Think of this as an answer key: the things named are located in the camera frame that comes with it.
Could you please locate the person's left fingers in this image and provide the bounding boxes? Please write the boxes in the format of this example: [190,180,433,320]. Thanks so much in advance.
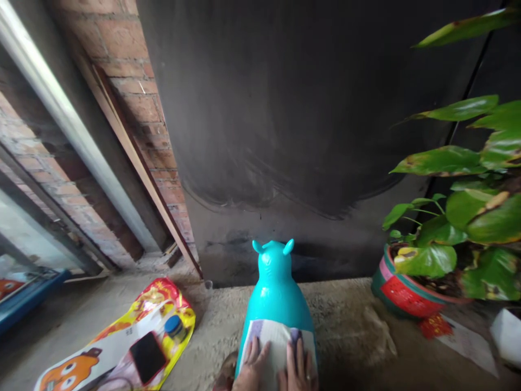
[244,336,262,364]

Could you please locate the silver metal frame bar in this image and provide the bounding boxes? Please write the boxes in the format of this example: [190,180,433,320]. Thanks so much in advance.
[0,0,160,254]

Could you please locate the white paper sheet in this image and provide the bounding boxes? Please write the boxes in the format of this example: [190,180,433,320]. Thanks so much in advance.
[437,316,499,377]

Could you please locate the red paper slip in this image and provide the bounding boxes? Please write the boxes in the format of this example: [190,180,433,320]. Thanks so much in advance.
[419,312,453,339]

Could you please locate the person's left hand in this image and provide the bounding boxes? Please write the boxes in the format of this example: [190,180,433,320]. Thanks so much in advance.
[232,336,272,391]

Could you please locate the person's legs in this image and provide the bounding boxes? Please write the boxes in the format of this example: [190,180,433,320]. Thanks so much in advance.
[213,351,240,391]

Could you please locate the smartphone with red case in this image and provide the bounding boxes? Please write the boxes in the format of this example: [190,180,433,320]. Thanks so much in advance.
[129,331,168,387]

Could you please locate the leaning wooden planks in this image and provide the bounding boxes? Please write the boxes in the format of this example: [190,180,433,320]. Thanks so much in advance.
[77,53,203,280]

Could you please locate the person's right hand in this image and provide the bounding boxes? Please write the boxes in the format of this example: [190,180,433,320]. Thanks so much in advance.
[278,337,319,391]

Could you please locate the yellow red plastic bag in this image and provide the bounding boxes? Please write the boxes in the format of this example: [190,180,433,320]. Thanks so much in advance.
[34,278,196,391]

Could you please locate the turquoise inflatable animal toy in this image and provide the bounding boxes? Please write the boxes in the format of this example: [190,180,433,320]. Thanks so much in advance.
[234,239,320,391]

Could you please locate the green leafy plant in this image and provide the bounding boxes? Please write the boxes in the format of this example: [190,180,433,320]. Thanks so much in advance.
[382,4,521,302]

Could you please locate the person's right fingers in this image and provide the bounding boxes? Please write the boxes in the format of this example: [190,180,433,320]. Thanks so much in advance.
[285,337,317,374]

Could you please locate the white box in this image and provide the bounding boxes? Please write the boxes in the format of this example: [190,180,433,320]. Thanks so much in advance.
[490,308,521,369]

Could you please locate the small jar with blue lid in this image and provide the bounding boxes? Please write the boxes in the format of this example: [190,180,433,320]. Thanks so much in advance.
[164,314,188,343]

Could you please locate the red green flower pot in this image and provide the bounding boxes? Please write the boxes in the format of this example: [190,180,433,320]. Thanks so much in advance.
[371,243,475,319]

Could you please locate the blue glass-top cabinet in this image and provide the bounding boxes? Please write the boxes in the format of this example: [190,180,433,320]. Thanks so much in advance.
[0,228,71,335]

